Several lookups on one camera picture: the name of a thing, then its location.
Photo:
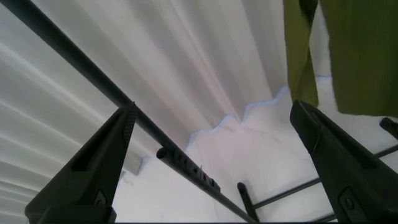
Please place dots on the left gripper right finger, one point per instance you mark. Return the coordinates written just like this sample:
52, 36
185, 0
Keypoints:
357, 186

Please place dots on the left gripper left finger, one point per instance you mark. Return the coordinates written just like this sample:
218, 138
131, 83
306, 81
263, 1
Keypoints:
93, 168

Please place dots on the green shirt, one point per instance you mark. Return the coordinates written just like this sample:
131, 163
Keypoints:
363, 56

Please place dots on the black clothes rack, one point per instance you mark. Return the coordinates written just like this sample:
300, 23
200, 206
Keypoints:
77, 62

